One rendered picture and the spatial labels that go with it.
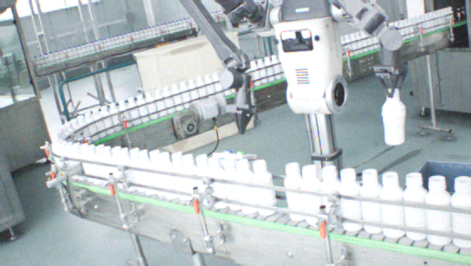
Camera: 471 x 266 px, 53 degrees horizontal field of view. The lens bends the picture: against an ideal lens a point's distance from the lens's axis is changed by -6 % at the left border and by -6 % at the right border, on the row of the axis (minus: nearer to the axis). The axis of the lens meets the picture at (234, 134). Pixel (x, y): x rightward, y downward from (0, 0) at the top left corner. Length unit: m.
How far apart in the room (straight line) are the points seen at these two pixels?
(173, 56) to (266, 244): 4.23
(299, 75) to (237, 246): 0.75
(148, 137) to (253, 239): 1.64
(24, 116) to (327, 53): 5.21
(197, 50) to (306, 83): 3.81
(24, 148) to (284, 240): 5.49
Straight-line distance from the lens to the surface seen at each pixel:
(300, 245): 1.44
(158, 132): 3.09
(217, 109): 3.07
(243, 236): 1.57
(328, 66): 1.94
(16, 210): 4.61
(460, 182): 1.22
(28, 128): 6.70
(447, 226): 1.24
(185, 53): 5.64
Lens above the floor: 1.66
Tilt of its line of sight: 16 degrees down
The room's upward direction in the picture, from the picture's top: 12 degrees counter-clockwise
